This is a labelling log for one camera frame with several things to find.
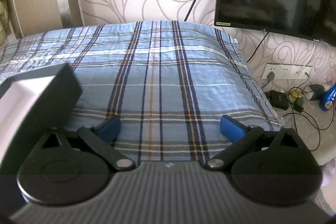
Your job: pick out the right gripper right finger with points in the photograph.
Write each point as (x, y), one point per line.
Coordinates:
(241, 137)

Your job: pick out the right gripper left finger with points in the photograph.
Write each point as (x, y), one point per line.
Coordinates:
(99, 137)

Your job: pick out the dark box with white interior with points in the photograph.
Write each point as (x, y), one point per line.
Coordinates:
(31, 103)

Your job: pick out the black power adapter box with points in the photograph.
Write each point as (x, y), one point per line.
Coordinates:
(279, 100)

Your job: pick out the blue plaid cloth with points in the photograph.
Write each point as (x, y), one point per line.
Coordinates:
(170, 82)

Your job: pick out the purple plastic bottle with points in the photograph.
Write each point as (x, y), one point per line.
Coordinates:
(328, 171)

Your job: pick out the blue glass bottle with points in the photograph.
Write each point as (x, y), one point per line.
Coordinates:
(328, 99)

